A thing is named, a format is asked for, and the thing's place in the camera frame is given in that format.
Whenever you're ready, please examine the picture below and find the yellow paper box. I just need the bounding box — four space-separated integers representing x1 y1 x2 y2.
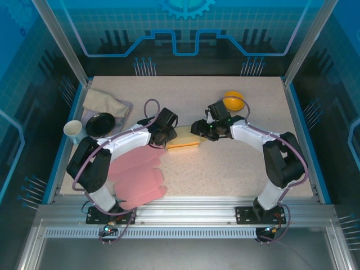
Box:
166 125 208 153

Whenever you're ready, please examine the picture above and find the pink paper box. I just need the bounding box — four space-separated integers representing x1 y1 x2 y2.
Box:
108 147 169 210

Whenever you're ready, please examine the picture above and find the orange dome on wicker base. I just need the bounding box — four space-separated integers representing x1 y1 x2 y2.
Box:
222 90 245 113

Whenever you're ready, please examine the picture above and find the black plate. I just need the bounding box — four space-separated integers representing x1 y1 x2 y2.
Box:
85 112 116 138

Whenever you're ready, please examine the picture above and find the beige cloth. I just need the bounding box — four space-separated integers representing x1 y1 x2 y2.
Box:
82 88 133 118

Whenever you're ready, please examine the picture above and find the purple placemat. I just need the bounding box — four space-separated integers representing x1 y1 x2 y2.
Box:
82 97 133 147

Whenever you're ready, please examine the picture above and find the light blue mug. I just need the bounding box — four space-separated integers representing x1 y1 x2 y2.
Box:
63 119 89 147

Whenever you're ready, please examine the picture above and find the aluminium table side rail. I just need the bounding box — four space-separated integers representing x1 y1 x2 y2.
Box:
46 78 93 205
282 76 324 205

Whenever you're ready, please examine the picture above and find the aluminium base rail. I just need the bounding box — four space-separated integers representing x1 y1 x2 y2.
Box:
36 195 340 229

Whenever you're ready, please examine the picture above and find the slotted grey cable duct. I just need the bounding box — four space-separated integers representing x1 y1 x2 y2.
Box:
44 228 258 240

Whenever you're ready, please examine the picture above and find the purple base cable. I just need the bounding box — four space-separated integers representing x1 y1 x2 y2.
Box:
255 204 292 246
98 206 139 246

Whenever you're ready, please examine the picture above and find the aluminium frame post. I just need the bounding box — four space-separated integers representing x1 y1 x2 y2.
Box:
282 0 340 88
30 0 93 87

